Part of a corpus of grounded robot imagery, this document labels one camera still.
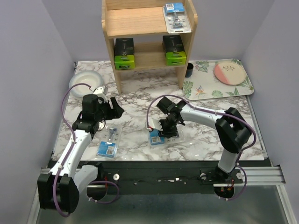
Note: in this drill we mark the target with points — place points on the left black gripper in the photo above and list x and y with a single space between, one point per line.
117 112

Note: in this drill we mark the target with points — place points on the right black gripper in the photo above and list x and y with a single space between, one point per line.
166 133

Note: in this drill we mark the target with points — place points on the blue razor blister pack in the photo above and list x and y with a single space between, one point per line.
156 140
109 141
176 18

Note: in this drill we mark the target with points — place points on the black green razor box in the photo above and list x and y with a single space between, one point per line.
174 50
124 58

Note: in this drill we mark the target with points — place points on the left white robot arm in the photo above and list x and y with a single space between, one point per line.
60 188

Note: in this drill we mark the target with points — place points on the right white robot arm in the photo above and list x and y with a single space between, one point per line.
233 131

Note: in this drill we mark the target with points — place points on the wooden two-tier shelf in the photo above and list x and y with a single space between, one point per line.
135 19

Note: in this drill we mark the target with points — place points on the white blue-rimmed bowl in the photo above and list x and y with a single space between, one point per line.
89 77

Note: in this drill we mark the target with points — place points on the floral serving tray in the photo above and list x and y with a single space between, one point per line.
204 85

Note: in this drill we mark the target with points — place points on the dark blue cup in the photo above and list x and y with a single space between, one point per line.
189 70

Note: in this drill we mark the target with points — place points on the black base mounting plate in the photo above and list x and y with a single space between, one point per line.
163 177

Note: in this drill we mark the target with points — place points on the pink white plate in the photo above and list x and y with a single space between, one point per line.
229 73

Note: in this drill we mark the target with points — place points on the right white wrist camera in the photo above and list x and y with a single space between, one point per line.
152 124

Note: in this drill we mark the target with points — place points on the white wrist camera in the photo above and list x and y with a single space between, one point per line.
152 124
101 92

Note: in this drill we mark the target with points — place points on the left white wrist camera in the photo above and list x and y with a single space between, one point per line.
101 92

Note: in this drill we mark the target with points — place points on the aluminium rail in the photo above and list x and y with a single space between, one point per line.
252 176

